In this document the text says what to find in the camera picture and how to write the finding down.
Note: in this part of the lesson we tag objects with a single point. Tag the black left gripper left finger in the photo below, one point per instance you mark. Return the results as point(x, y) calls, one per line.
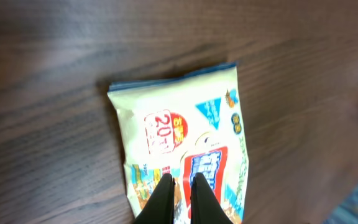
point(159, 208)

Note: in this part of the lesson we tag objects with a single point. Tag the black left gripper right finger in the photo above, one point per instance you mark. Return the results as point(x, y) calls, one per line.
point(205, 209)

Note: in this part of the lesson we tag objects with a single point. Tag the yellow snack bag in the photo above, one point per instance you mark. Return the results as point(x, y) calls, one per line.
point(184, 126)

